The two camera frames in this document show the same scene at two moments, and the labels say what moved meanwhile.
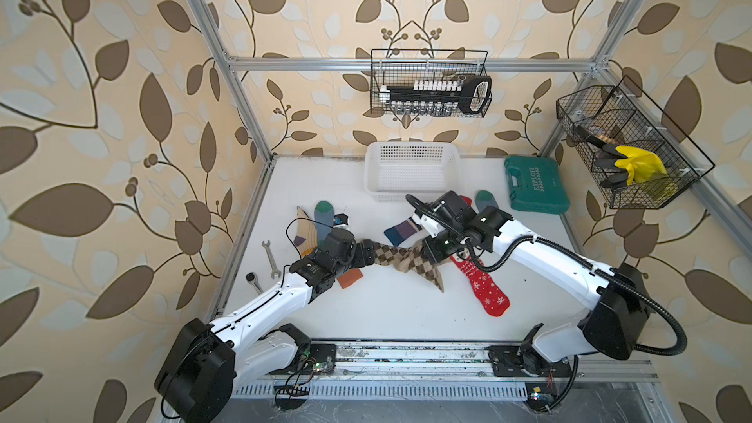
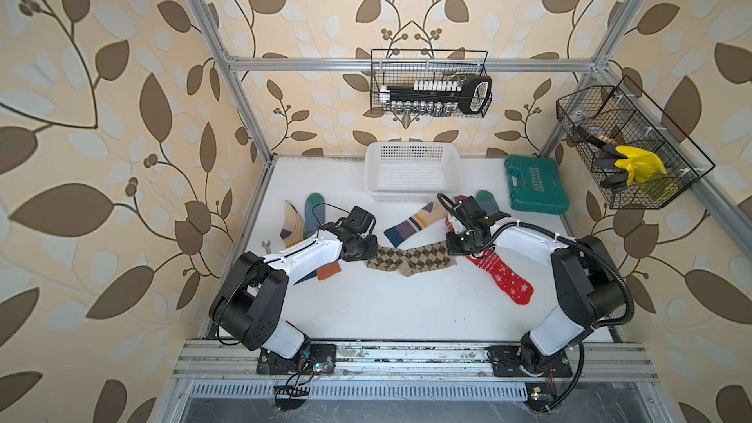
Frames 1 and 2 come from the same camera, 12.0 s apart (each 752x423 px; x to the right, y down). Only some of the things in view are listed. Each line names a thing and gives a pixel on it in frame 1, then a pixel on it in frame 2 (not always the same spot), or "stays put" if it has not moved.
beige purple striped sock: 401,231 stays put
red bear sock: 493,299 to 509,282
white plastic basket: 396,169 stays put
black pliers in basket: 617,175 stays put
